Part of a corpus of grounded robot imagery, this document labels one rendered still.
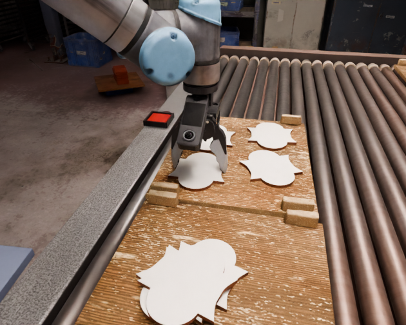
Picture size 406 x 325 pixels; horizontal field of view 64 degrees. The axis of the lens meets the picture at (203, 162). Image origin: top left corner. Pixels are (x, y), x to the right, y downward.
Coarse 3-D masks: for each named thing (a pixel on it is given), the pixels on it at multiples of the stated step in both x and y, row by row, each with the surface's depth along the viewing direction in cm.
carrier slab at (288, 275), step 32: (160, 224) 61; (192, 224) 61; (224, 224) 61; (256, 224) 61; (288, 224) 61; (320, 224) 61; (128, 256) 54; (160, 256) 54; (256, 256) 54; (288, 256) 54; (320, 256) 54; (96, 288) 49; (128, 288) 49; (256, 288) 49; (288, 288) 49; (320, 288) 49; (96, 320) 45; (128, 320) 45; (224, 320) 45; (256, 320) 45; (288, 320) 45; (320, 320) 45
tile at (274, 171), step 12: (252, 156) 79; (264, 156) 79; (276, 156) 79; (288, 156) 79; (252, 168) 75; (264, 168) 75; (276, 168) 75; (288, 168) 75; (252, 180) 72; (264, 180) 71; (276, 180) 71; (288, 180) 71
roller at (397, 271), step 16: (336, 80) 133; (336, 96) 119; (336, 112) 112; (352, 128) 97; (352, 144) 90; (352, 160) 85; (368, 160) 84; (368, 176) 76; (368, 192) 72; (368, 208) 69; (384, 208) 67; (384, 224) 63; (384, 240) 60; (384, 256) 58; (400, 256) 56; (384, 272) 56; (400, 272) 54; (400, 288) 51; (400, 304) 50; (400, 320) 48
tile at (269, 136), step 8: (248, 128) 92; (256, 128) 91; (264, 128) 91; (272, 128) 91; (280, 128) 91; (256, 136) 88; (264, 136) 88; (272, 136) 88; (280, 136) 88; (288, 136) 88; (264, 144) 84; (272, 144) 84; (280, 144) 84
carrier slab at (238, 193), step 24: (240, 120) 98; (264, 120) 98; (240, 144) 85; (288, 144) 85; (168, 168) 76; (240, 168) 76; (192, 192) 69; (216, 192) 69; (240, 192) 69; (264, 192) 69; (288, 192) 69; (312, 192) 69
